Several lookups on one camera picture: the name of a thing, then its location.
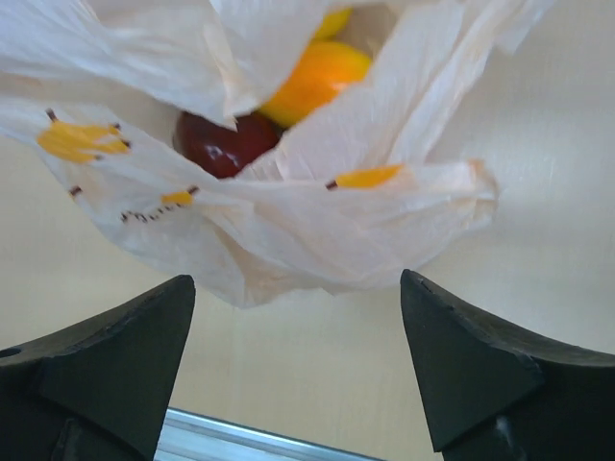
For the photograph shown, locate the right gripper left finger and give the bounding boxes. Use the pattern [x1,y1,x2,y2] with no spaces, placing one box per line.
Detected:
[1,275,196,460]

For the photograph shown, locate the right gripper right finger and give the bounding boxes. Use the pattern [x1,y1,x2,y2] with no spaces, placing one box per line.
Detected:
[400,270,614,460]

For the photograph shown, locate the translucent printed plastic bag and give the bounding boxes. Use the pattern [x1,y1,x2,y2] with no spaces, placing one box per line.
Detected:
[1,1,549,306]

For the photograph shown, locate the dark red apple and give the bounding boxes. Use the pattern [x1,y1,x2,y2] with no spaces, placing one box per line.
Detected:
[173,111,280,179]

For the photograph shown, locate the yellow fruit in bag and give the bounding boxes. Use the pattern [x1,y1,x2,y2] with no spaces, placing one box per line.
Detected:
[259,8,372,129]

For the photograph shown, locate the aluminium front rail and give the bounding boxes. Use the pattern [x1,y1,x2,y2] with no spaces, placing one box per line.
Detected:
[154,408,371,461]

